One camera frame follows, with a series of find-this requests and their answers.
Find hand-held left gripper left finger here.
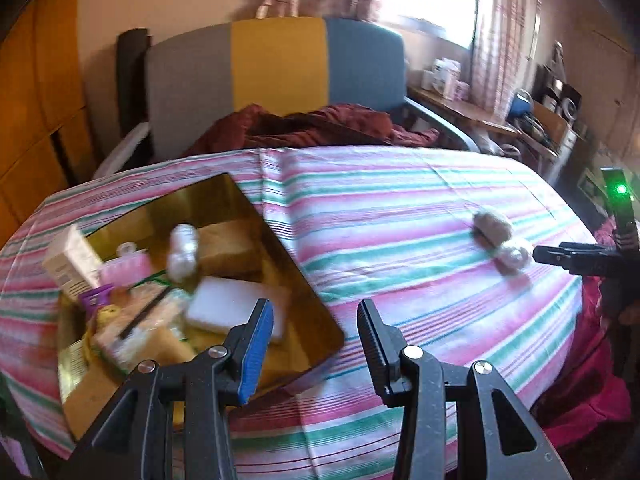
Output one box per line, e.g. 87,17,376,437
57,298,275,480

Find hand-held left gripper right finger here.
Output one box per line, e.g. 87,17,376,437
356,298,571,480

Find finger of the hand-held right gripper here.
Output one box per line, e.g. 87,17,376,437
532,246,608,277
559,241,612,257

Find gold tin box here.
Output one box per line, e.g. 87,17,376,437
55,173,347,441

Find white sponge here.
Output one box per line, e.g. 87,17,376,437
186,276,291,335

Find large yellow sponge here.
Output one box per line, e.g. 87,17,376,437
197,222,264,275

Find patterned snack packet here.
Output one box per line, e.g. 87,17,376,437
95,285,193,366

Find yellow spotted soft toy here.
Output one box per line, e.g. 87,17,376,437
94,305,122,333

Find pink roll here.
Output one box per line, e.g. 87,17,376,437
97,251,153,289

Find purple snack packet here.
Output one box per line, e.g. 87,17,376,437
77,284,117,312

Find beige carton box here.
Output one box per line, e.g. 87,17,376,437
41,224,106,298

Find cardboard box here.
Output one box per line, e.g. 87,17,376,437
520,100,580,158

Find striped tablecloth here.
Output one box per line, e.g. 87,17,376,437
0,145,596,480

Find blue cup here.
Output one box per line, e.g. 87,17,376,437
507,92,533,121

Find wooden side desk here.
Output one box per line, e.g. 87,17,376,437
407,85,521,137

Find white cartons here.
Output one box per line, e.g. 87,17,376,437
422,57,463,98

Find dark red cloth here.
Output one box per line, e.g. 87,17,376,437
182,103,441,158

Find grey yellow blue chair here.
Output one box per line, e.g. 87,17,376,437
92,16,481,181

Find wooden wardrobe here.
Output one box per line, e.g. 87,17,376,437
0,0,101,231

